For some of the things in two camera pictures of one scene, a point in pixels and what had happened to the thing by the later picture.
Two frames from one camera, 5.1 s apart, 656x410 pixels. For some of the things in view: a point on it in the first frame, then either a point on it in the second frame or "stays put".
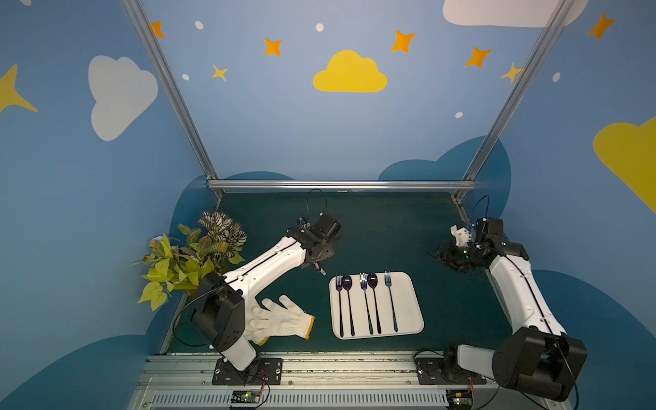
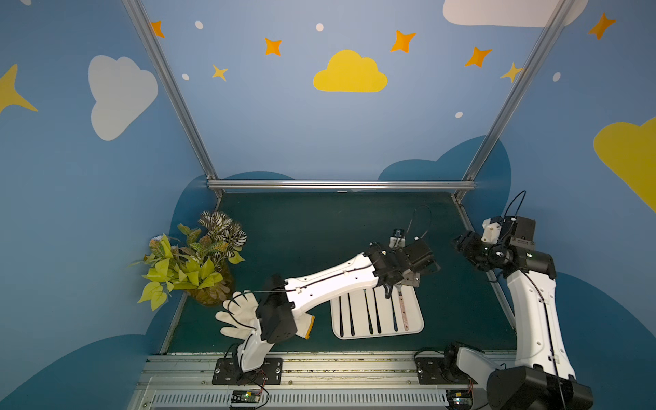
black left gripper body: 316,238 -> 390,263
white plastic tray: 371,305 stays put
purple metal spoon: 372,281 stays put
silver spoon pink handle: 321,271 -> 399,288
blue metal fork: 388,283 stays put
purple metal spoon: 347,284 stays put
